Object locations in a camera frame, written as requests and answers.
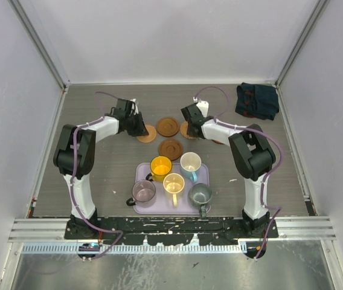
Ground large woven rattan coaster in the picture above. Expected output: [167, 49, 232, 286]
[180, 121, 196, 140]

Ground small woven rattan coaster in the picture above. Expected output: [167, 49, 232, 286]
[136, 124, 157, 143]

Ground dark wooden coaster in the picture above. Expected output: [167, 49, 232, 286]
[212, 139, 224, 145]
[156, 117, 180, 138]
[158, 138, 183, 161]

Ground white and blue mug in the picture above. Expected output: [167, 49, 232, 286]
[180, 152, 202, 183]

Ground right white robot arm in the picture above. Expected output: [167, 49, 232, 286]
[181, 104, 276, 238]

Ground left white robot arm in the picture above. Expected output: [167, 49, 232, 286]
[53, 98, 149, 239]

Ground yellow transparent mug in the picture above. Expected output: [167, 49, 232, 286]
[146, 156, 173, 183]

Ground dark blue folded cloth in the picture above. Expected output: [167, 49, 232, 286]
[235, 83, 280, 121]

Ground cream mug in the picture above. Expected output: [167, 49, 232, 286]
[162, 173, 185, 208]

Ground purple transparent mug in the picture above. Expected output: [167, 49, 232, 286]
[126, 179, 156, 208]

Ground grey metallic mug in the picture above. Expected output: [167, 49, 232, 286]
[188, 183, 213, 218]

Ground lilac plastic tray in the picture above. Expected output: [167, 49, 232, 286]
[133, 163, 210, 216]

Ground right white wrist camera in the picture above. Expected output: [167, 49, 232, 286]
[193, 97, 209, 117]

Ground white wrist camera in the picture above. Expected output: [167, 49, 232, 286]
[130, 98, 139, 115]
[193, 97, 209, 117]

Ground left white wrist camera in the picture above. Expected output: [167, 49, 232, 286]
[130, 98, 139, 115]

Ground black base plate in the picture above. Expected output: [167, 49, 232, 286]
[63, 215, 280, 247]

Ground white slotted cable duct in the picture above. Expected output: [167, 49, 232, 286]
[21, 242, 247, 255]

